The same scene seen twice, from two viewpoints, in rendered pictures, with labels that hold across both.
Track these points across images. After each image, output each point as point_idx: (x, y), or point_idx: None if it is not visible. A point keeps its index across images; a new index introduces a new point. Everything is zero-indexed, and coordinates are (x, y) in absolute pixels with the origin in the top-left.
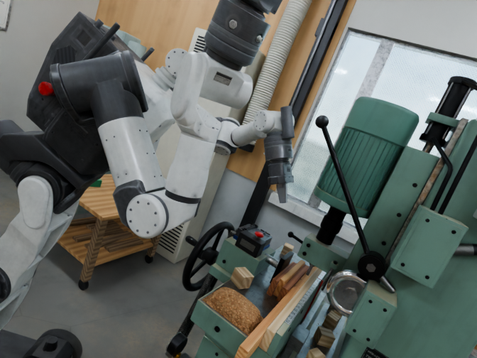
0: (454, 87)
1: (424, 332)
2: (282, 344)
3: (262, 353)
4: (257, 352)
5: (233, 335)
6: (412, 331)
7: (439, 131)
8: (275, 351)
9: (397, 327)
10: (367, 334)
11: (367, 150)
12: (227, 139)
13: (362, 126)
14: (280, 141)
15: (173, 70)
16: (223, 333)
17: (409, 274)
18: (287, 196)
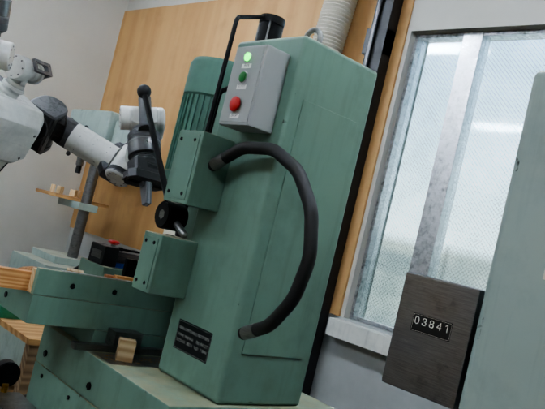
0: (259, 25)
1: (216, 276)
2: (78, 318)
3: (28, 294)
4: (25, 297)
5: (15, 292)
6: (208, 280)
7: None
8: (40, 291)
9: (199, 283)
10: (143, 277)
11: (188, 109)
12: (120, 162)
13: (185, 88)
14: (136, 133)
15: (9, 73)
16: (9, 295)
17: (173, 198)
18: (150, 196)
